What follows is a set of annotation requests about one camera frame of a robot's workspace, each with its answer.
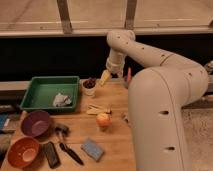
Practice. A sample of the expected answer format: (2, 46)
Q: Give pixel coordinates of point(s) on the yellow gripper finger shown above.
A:
(106, 75)

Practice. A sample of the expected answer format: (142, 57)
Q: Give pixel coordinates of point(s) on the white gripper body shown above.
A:
(115, 67)

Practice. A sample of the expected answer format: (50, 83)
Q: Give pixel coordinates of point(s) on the black brush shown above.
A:
(62, 132)

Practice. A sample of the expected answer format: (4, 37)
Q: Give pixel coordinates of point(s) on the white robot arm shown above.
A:
(156, 94)

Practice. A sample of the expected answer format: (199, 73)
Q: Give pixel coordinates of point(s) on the white cup with dark contents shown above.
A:
(88, 87)

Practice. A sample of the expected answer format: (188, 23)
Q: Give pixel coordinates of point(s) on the wooden clothespin pieces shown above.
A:
(97, 109)

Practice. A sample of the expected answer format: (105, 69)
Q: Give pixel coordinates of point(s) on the small utensil on table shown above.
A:
(125, 117)

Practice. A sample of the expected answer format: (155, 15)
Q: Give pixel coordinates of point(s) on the red yellow apple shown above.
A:
(103, 119)

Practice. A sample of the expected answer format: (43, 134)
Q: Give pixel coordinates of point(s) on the crumpled grey cloth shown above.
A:
(61, 100)

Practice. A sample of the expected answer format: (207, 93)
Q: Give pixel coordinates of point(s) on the green plastic tray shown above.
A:
(42, 91)

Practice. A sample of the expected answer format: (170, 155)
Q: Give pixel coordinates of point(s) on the blue sponge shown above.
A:
(92, 149)

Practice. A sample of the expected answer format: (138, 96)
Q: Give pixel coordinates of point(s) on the purple bowl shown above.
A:
(36, 123)

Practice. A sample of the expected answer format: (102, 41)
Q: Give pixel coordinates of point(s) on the black rectangular block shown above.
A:
(51, 154)

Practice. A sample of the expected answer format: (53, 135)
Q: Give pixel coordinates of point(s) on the orange bowl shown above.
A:
(23, 152)

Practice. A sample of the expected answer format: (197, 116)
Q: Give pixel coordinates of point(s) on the red handled tool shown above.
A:
(127, 78)

